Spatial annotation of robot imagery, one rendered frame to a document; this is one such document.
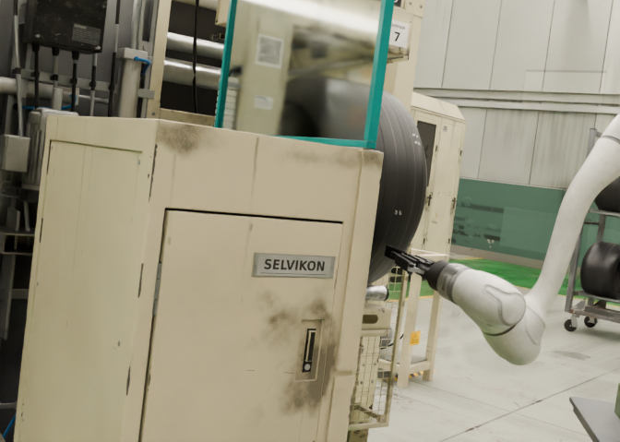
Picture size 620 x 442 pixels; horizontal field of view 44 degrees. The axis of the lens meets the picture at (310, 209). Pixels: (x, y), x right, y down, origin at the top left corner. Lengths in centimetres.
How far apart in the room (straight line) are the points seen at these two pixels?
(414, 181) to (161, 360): 108
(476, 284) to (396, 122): 53
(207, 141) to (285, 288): 26
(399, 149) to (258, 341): 95
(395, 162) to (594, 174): 48
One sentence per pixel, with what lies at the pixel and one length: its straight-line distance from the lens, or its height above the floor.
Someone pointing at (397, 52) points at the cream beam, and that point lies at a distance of 259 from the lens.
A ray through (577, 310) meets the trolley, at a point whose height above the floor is 22.
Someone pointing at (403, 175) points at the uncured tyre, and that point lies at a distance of 199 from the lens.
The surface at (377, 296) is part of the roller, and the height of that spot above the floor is 89.
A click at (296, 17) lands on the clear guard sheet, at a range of 149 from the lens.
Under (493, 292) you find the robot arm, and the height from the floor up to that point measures 101.
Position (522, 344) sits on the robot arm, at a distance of 184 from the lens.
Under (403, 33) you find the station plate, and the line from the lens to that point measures 261.
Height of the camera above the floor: 123
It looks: 3 degrees down
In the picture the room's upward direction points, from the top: 7 degrees clockwise
